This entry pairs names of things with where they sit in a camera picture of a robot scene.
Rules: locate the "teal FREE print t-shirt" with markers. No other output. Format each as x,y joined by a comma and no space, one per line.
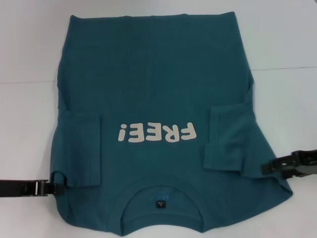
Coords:
158,74

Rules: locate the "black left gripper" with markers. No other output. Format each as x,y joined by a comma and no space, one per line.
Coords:
22,188

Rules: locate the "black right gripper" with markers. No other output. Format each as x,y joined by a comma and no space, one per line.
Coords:
305,162

